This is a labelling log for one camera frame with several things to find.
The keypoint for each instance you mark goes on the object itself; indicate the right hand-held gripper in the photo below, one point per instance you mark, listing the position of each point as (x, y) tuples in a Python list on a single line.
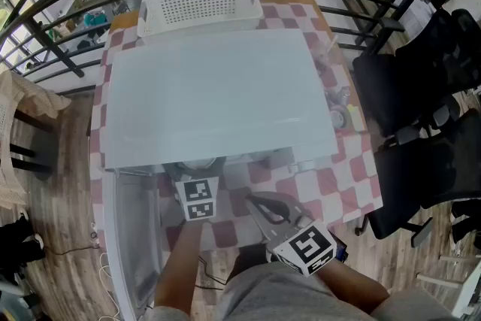
[(306, 248)]

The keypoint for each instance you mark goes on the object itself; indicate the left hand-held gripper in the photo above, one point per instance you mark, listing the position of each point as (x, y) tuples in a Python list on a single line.
[(197, 199)]

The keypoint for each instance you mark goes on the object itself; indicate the white microwave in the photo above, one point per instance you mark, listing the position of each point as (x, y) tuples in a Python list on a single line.
[(218, 94)]

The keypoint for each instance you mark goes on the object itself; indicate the person's left forearm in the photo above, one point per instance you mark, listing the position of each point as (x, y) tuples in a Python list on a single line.
[(180, 267)]

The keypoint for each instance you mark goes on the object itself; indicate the person's right forearm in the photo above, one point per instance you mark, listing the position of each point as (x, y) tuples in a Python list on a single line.
[(353, 289)]

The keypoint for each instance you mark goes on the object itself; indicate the person's black trousers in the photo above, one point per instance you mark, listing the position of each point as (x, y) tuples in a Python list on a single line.
[(250, 259)]

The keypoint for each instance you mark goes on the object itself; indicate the red white checkered tablecloth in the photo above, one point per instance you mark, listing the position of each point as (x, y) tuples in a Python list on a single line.
[(327, 184)]

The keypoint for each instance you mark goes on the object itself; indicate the person's grey shirt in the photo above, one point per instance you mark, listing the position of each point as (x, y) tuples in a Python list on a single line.
[(278, 297)]

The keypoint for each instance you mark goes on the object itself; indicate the red tape roll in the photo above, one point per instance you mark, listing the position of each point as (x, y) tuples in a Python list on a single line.
[(340, 118)]

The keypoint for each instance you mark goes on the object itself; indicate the small yellow object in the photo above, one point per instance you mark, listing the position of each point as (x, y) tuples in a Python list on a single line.
[(352, 111)]

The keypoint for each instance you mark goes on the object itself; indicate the black bag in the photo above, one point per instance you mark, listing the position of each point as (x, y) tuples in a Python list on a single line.
[(19, 244)]

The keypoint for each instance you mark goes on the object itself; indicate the beige tablecloth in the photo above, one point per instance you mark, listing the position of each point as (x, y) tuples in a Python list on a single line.
[(26, 101)]

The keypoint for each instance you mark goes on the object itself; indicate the white perforated plastic basket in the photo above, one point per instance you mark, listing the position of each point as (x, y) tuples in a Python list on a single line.
[(199, 0)]

